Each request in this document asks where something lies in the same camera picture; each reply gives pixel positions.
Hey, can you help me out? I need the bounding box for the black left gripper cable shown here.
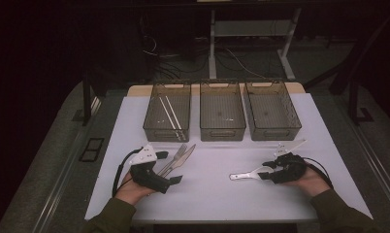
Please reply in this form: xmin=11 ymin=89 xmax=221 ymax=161
xmin=112 ymin=148 xmax=143 ymax=200

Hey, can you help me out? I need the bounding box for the white floor cable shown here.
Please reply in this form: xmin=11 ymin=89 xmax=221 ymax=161
xmin=223 ymin=47 xmax=267 ymax=80

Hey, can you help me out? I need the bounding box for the white ceramic spoon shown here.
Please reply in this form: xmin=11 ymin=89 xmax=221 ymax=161
xmin=228 ymin=165 xmax=275 ymax=181

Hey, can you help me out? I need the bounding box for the person's left hand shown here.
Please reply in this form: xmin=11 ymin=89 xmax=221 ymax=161
xmin=114 ymin=173 xmax=157 ymax=207

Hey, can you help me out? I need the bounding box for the white table mat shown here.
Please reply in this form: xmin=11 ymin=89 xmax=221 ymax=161
xmin=84 ymin=92 xmax=374 ymax=222

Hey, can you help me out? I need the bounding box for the white metal table frame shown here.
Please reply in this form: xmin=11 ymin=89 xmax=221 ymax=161
xmin=208 ymin=8 xmax=303 ymax=82

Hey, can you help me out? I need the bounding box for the metal floor rail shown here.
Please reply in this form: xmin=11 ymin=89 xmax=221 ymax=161
xmin=31 ymin=96 xmax=102 ymax=233
xmin=341 ymin=116 xmax=390 ymax=208

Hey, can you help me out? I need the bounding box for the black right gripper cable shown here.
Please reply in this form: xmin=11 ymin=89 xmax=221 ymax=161
xmin=301 ymin=156 xmax=335 ymax=190

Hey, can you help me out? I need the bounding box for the metal serrated knife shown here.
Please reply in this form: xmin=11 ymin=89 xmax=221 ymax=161
xmin=159 ymin=144 xmax=197 ymax=179

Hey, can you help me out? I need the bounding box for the black metal stand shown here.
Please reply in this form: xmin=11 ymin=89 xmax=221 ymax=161
xmin=328 ymin=9 xmax=390 ymax=126
xmin=71 ymin=67 xmax=102 ymax=127

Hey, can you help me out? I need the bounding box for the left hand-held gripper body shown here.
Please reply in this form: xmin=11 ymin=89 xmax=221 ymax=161
xmin=128 ymin=144 xmax=172 ymax=195

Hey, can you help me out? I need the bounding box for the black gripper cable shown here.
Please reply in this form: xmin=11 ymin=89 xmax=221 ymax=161
xmin=301 ymin=156 xmax=335 ymax=190
xmin=112 ymin=148 xmax=143 ymax=200

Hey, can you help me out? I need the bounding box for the metal fork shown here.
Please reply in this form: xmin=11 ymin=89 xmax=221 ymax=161
xmin=156 ymin=144 xmax=188 ymax=178

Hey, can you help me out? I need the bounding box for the transparent brown plastic bin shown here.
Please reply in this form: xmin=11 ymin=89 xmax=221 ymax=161
xmin=142 ymin=81 xmax=192 ymax=144
xmin=244 ymin=79 xmax=303 ymax=142
xmin=199 ymin=80 xmax=247 ymax=143

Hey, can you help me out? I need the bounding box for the tangle of black cables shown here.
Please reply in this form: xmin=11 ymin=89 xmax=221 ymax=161
xmin=141 ymin=32 xmax=211 ymax=81

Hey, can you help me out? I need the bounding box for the person's right hand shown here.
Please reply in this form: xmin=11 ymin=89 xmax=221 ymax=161
xmin=281 ymin=166 xmax=332 ymax=198

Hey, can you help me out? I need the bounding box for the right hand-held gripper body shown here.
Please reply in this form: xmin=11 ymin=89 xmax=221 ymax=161
xmin=270 ymin=139 xmax=309 ymax=184

